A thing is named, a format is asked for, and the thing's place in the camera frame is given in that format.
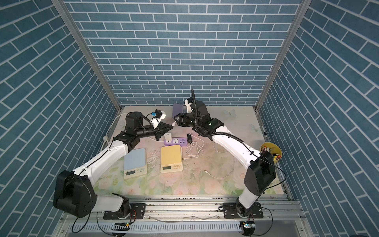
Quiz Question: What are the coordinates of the yellow electronic scale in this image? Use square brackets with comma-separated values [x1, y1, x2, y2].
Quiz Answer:
[160, 145, 183, 173]

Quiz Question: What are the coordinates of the blue electronic scale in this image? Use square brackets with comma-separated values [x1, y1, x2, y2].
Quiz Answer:
[123, 148, 148, 179]

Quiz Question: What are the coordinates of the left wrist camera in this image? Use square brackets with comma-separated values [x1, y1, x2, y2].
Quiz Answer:
[150, 110, 166, 129]

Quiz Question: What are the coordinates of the yellow cup with markers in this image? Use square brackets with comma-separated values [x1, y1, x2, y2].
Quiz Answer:
[261, 142, 283, 164]

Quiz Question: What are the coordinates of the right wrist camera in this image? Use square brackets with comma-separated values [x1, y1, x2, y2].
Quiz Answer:
[185, 98, 194, 114]

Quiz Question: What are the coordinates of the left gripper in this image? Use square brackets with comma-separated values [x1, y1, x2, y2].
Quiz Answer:
[135, 122, 173, 141]

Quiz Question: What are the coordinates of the long white usb cable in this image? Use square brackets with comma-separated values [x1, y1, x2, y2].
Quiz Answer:
[203, 142, 237, 180]

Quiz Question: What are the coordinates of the purple power strip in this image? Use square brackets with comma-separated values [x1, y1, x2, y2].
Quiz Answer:
[164, 137, 188, 147]

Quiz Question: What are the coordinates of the purple case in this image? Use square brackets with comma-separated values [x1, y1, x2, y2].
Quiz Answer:
[172, 103, 187, 118]

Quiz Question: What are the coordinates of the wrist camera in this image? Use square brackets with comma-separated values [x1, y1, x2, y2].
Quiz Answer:
[185, 98, 194, 114]
[150, 110, 166, 129]

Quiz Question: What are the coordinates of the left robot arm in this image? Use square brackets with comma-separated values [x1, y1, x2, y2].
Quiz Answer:
[53, 110, 173, 219]

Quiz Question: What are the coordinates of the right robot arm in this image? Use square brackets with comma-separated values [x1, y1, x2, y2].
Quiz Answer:
[172, 101, 276, 215]

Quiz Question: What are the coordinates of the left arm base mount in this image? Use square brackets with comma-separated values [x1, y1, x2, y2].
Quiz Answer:
[103, 203, 146, 221]

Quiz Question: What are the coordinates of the black charger adapter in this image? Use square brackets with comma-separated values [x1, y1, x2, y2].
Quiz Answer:
[187, 134, 192, 144]

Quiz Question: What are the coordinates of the aluminium rail frame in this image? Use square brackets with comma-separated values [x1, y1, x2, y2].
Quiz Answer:
[53, 195, 312, 237]

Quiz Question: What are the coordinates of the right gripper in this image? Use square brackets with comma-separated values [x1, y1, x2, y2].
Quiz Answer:
[174, 114, 202, 131]

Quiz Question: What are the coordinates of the power strip white cord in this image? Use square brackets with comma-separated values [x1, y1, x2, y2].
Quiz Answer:
[102, 111, 166, 143]

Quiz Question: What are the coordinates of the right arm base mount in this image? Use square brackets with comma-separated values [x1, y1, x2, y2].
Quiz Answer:
[219, 202, 264, 219]

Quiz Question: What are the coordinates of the white charger adapter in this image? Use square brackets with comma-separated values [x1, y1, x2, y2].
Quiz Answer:
[164, 133, 172, 143]

